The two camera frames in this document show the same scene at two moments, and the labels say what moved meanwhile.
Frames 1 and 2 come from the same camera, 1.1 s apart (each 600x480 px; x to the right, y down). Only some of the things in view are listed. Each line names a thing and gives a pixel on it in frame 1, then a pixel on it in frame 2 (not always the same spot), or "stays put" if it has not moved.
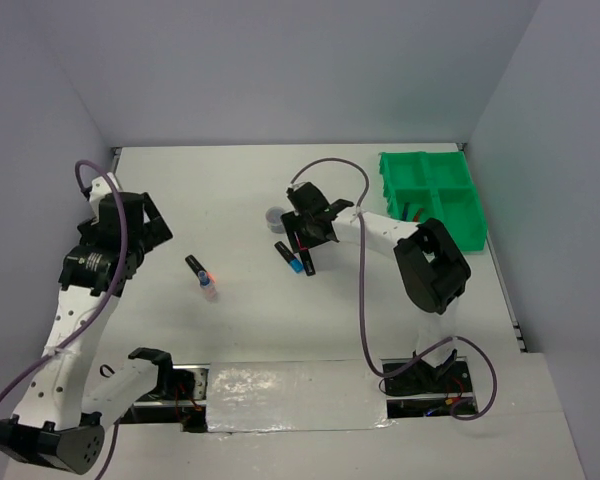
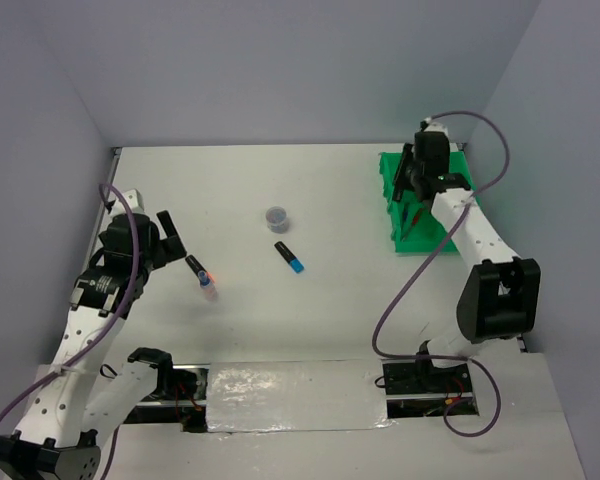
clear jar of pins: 273,220 stays put
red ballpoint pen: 417,214 stays put
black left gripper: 156,231 -> 169,248
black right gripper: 292,222 -> 400,180
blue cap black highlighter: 292,261 stays put
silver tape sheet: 249,396 stays put
